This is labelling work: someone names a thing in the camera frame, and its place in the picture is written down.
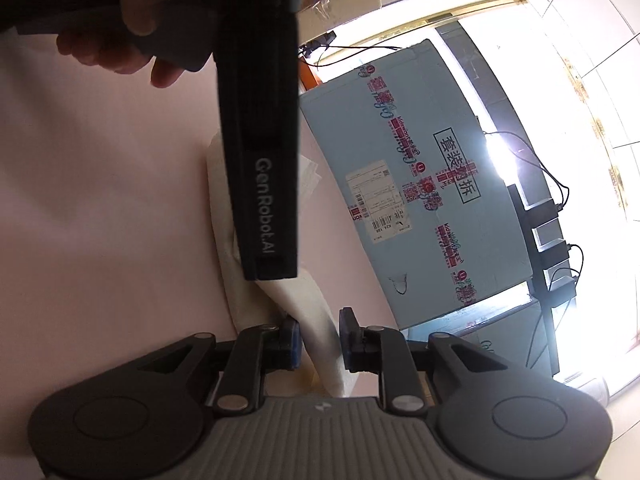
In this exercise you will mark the open brown cardboard box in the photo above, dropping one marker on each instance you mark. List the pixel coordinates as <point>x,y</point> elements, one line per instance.
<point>340,5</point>

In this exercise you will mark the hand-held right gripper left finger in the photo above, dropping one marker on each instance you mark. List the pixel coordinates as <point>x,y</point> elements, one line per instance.
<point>295,345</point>

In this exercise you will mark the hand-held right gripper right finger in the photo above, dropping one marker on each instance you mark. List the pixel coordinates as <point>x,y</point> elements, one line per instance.
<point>347,347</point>

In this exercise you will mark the orange flat box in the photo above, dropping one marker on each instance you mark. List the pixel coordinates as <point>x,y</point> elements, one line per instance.
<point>309,75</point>

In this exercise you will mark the white fabric shopping bag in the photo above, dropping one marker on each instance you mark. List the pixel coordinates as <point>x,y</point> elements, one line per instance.
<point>310,305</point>

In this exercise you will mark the person's left hand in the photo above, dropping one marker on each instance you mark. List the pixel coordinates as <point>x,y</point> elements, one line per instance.
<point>100,50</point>

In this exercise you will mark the black power adapter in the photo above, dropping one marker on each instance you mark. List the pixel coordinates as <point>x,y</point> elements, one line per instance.
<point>552,254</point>
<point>564,291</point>
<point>541,212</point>

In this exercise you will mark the large light blue box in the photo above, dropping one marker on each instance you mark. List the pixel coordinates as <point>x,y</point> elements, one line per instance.
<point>450,110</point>

